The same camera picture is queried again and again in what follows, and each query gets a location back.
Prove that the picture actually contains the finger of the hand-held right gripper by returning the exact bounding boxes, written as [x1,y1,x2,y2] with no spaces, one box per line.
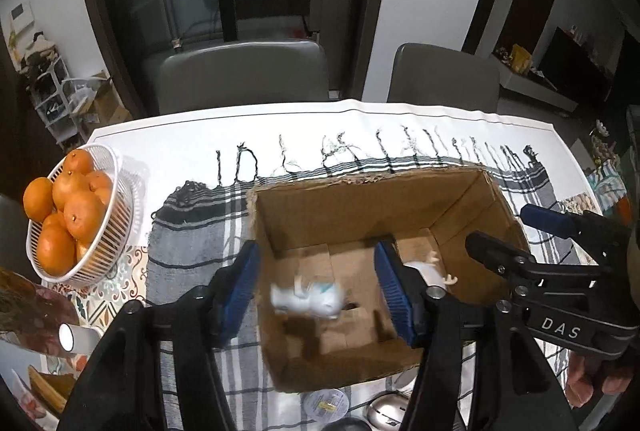
[465,230,617,296]
[519,204,627,263]

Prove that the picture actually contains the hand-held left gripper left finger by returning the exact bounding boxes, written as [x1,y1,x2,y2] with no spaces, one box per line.
[57,238,263,431]

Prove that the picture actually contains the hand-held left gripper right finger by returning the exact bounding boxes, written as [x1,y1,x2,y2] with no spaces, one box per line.
[372,238,583,431]

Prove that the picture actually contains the white toy figure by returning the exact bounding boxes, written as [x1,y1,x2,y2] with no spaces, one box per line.
[270,273,346,319]

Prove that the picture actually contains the brown cardboard box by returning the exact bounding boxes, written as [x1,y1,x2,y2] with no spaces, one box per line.
[246,166,532,394]

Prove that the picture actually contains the person's right hand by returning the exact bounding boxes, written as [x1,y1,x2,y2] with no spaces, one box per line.
[570,351,640,408]

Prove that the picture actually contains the white toy with antlers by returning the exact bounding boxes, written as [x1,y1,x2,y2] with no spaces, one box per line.
[404,250,458,294]

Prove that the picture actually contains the grey checked fringed cloth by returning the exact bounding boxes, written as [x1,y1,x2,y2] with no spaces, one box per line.
[145,128,608,431]

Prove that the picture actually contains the floral patterned tablecloth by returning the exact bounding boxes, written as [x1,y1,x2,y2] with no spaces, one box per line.
[0,241,156,431]

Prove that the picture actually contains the white television stand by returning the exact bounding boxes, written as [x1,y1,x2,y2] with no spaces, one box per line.
[500,71,591,112]

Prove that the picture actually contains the round clear plastic lid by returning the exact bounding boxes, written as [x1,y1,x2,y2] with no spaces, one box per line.
[302,388,351,424]

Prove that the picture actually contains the black round object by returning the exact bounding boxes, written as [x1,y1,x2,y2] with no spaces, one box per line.
[330,417,371,431]

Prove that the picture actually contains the white plastic slatted basket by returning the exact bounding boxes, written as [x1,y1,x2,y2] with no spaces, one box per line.
[26,144,143,288]

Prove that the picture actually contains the black television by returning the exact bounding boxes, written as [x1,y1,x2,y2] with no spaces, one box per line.
[540,26,613,102]

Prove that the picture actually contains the yellow bag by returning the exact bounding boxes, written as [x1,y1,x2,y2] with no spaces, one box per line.
[510,44,533,72]

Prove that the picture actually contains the white tablecloth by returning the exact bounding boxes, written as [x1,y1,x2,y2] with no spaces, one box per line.
[80,98,601,262]

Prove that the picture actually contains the grey dining chair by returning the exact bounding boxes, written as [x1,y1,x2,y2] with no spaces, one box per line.
[387,42,501,114]
[155,38,331,114]

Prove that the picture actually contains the pile of oranges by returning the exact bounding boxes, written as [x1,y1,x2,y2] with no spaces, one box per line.
[22,150,113,277]

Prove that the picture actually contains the dark reddish object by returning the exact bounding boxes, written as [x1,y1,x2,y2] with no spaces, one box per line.
[0,266,81,357]

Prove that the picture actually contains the brown woven tray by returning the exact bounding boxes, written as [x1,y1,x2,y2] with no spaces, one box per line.
[27,363,76,414]

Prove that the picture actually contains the cardboard boxes on floor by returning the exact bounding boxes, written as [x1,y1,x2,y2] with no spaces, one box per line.
[75,71,133,127]

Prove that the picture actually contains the white shelf rack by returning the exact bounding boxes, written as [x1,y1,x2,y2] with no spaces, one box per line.
[27,56,88,147]

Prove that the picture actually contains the white wall panel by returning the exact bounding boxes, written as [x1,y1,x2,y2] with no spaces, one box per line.
[10,4,34,32]

